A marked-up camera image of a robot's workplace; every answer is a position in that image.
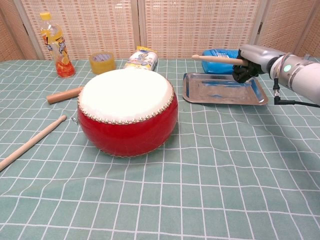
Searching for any stainless steel rectangular tray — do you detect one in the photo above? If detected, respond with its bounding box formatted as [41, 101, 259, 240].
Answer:
[182, 72, 269, 105]

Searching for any wooden drumstick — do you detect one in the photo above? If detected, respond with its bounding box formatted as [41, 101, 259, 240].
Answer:
[191, 54, 248, 66]
[0, 114, 68, 172]

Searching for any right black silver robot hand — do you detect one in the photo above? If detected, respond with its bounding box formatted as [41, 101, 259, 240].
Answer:
[231, 44, 286, 84]

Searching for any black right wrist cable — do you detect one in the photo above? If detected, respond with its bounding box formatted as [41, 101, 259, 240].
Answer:
[272, 77, 320, 108]

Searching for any packaged white rolls yellow header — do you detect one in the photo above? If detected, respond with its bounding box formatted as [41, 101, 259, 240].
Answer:
[124, 45, 159, 72]

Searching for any bamboo folding screen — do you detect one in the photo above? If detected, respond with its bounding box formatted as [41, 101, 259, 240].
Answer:
[0, 0, 320, 61]

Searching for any yellow packing tape roll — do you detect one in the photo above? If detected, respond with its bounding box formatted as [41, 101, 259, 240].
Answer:
[89, 51, 117, 75]

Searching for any orange drink bottle yellow cap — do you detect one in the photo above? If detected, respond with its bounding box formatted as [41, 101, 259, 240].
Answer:
[39, 11, 76, 79]

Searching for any blue pump detergent bottle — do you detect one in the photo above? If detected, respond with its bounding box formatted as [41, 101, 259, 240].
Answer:
[201, 48, 241, 75]

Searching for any green white checked tablecloth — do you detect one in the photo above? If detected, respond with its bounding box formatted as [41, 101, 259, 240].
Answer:
[0, 57, 320, 240]

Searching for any red drum white skin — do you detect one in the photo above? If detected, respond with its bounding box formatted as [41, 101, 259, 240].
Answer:
[76, 68, 179, 158]

